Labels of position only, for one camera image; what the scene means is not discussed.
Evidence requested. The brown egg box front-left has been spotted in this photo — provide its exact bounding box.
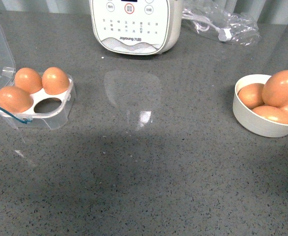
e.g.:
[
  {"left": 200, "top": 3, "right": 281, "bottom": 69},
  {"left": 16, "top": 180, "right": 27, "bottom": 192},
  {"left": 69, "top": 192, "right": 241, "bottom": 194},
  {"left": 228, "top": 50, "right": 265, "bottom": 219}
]
[{"left": 0, "top": 86, "right": 33, "bottom": 113}]

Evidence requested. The white power cable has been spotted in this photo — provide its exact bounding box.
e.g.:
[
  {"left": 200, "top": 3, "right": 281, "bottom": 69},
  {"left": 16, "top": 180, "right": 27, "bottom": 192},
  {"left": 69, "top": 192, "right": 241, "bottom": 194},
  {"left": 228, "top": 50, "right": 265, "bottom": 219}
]
[{"left": 182, "top": 9, "right": 232, "bottom": 42}]

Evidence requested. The brown egg bowl left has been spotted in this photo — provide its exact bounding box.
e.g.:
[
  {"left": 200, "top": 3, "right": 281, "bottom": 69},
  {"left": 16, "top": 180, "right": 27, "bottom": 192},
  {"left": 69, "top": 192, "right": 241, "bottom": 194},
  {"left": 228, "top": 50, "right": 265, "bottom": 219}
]
[{"left": 238, "top": 83, "right": 264, "bottom": 109}]

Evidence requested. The brown egg box back-right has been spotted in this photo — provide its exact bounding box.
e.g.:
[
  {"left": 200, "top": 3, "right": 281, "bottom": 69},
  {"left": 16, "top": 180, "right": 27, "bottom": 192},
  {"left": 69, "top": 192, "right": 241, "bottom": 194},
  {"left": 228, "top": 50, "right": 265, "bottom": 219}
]
[{"left": 42, "top": 67, "right": 70, "bottom": 95}]

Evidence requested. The white Joyoung blender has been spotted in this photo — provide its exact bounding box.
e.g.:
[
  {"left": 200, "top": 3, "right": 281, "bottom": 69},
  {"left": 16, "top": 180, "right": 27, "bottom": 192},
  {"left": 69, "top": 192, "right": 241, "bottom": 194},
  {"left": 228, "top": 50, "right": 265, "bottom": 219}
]
[{"left": 89, "top": 0, "right": 183, "bottom": 56}]

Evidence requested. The blue yellow rubber band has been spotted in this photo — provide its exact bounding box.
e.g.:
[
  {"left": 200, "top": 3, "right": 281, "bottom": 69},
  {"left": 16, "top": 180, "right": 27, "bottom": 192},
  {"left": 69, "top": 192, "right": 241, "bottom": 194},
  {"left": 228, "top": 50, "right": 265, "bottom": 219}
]
[{"left": 0, "top": 107, "right": 32, "bottom": 124}]

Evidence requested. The brown egg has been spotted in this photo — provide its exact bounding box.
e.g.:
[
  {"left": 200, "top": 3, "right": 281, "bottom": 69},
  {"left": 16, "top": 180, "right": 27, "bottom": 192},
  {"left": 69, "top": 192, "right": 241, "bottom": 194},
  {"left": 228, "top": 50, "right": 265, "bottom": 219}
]
[{"left": 262, "top": 70, "right": 288, "bottom": 107}]

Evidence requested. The brown egg bowl front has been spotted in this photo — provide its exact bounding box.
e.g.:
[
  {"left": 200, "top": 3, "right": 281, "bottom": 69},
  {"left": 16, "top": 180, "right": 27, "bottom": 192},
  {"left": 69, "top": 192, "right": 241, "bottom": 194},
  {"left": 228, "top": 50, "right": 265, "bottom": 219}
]
[{"left": 252, "top": 105, "right": 288, "bottom": 125}]

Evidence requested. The brown egg box back-left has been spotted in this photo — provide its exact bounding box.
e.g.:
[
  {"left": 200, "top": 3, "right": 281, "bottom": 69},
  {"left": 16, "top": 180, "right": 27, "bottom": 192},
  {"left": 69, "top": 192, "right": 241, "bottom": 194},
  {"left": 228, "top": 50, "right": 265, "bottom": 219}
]
[{"left": 14, "top": 67, "right": 43, "bottom": 94}]

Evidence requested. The clear plastic bag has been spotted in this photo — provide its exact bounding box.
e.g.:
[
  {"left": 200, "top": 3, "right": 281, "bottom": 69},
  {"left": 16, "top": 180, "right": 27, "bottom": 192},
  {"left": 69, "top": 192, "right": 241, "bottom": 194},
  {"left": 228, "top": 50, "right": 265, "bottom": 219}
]
[{"left": 182, "top": 0, "right": 260, "bottom": 46}]

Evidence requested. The white round bowl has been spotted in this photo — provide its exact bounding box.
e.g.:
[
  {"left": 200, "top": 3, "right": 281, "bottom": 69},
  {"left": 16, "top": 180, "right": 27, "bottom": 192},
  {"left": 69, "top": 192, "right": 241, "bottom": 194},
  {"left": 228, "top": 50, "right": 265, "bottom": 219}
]
[{"left": 232, "top": 74, "right": 288, "bottom": 138}]

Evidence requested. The clear plastic egg box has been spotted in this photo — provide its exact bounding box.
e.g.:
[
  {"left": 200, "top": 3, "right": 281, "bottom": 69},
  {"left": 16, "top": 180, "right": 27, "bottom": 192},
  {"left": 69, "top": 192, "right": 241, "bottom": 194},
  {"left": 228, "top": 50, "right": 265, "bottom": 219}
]
[{"left": 0, "top": 25, "right": 76, "bottom": 130}]

